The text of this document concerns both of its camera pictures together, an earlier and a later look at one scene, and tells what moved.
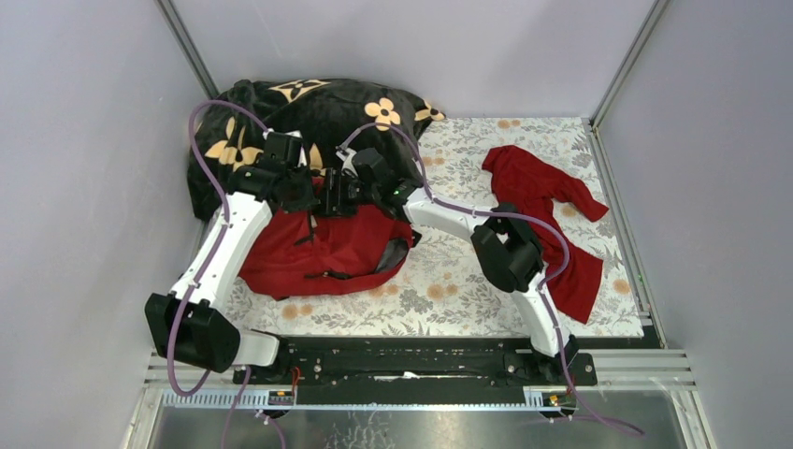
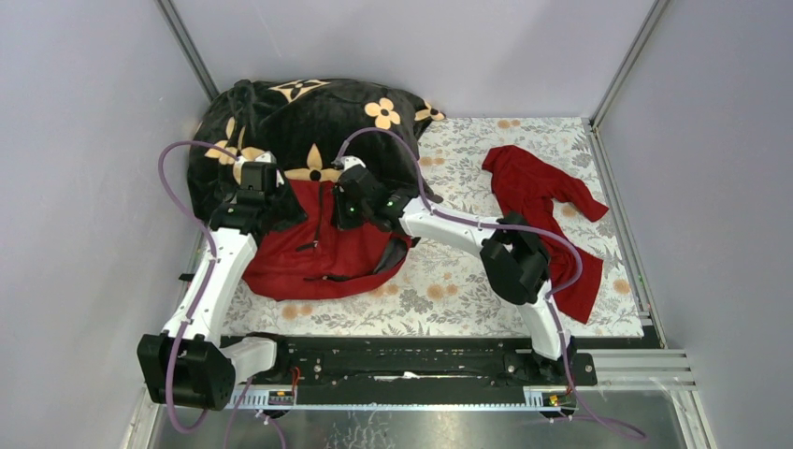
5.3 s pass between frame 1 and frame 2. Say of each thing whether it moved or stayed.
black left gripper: moved
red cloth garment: stayed
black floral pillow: stayed
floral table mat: stayed
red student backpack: stayed
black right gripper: moved
